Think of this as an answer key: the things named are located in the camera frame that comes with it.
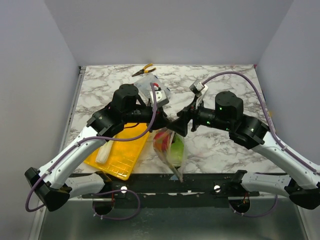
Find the green cabbage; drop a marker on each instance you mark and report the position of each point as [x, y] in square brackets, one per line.
[176, 150]

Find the clear plastic screw box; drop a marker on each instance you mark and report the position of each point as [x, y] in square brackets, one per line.
[144, 86]

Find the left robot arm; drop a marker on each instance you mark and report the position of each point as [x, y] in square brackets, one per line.
[125, 119]

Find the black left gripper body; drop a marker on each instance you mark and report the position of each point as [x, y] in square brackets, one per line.
[146, 114]

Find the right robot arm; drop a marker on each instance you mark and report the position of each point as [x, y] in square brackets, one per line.
[299, 183]

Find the white leek stalk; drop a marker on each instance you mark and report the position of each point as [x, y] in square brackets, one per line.
[104, 152]

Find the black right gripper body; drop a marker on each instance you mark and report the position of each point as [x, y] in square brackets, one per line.
[192, 118]

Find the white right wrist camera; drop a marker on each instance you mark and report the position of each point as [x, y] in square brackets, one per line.
[199, 89]

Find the clear pink dotted zip bag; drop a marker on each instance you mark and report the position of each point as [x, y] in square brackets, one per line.
[177, 171]

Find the black metal base rail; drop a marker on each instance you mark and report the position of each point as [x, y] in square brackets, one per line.
[163, 190]

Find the red tomato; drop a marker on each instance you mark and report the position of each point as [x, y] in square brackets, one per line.
[161, 141]

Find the yellow plastic tray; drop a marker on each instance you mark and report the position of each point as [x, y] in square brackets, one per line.
[121, 159]

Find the yellow handled pliers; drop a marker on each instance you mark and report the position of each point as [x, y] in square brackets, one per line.
[145, 70]

